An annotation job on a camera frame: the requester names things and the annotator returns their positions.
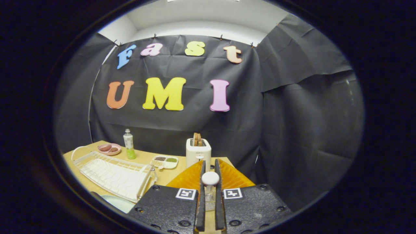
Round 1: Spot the white toaster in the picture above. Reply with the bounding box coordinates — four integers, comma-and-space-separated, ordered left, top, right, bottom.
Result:
186, 138, 212, 173

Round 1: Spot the clear bottle with green liquid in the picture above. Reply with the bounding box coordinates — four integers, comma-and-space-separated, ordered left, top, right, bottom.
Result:
123, 129, 137, 160

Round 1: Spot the pink plate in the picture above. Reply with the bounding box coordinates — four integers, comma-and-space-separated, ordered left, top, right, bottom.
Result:
97, 143, 122, 156

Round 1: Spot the white divided dish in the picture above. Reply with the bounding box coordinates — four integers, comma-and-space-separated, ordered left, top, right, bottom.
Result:
150, 155, 179, 170

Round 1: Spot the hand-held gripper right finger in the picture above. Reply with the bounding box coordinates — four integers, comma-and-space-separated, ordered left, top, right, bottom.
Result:
214, 159, 293, 234

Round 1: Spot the black backdrop cloth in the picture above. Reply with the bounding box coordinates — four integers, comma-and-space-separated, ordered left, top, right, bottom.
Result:
54, 13, 365, 212

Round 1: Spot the white wire dish rack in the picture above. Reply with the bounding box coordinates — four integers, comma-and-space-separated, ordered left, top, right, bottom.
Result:
71, 146, 158, 203

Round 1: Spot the pale green plate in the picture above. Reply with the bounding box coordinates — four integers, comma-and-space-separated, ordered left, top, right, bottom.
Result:
91, 192, 136, 214

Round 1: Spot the pink handled spoon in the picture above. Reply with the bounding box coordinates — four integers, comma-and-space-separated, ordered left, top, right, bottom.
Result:
201, 171, 220, 195

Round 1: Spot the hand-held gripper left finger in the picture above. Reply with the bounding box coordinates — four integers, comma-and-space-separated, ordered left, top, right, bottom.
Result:
127, 160, 206, 234

